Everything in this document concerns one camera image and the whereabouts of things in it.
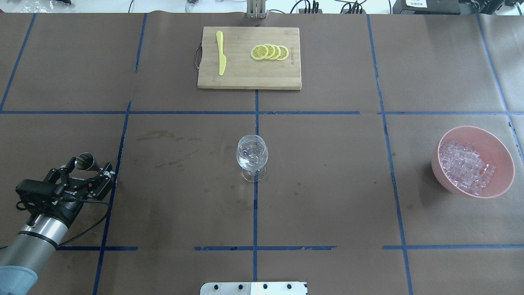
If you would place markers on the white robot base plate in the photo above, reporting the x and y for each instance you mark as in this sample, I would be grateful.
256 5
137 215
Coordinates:
255 288

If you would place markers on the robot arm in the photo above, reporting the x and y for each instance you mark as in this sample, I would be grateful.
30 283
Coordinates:
54 203

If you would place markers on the clear ice cubes pile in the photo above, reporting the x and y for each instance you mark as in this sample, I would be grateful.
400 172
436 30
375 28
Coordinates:
464 167

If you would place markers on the steel jigger cup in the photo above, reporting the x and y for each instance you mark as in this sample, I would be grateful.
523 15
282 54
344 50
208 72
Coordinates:
86 162

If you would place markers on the yellow plastic knife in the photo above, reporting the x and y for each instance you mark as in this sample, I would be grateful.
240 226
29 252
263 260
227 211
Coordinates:
222 58

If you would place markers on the lemon slice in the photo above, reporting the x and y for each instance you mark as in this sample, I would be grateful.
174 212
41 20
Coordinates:
283 52
259 52
276 52
270 51

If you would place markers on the clear wine glass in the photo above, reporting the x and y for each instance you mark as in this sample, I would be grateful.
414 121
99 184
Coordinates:
252 155

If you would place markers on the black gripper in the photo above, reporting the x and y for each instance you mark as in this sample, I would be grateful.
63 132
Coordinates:
62 207

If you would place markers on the bamboo cutting board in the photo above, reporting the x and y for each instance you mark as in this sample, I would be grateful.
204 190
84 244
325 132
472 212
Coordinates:
242 71

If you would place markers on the aluminium frame post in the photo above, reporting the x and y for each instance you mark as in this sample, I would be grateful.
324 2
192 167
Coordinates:
256 9

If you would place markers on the lemon slice leftmost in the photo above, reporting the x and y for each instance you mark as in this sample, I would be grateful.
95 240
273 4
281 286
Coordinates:
259 52

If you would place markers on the lemon slice rightmost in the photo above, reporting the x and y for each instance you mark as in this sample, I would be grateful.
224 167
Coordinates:
283 52

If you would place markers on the pink bowl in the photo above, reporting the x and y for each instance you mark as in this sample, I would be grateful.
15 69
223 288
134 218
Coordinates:
492 151

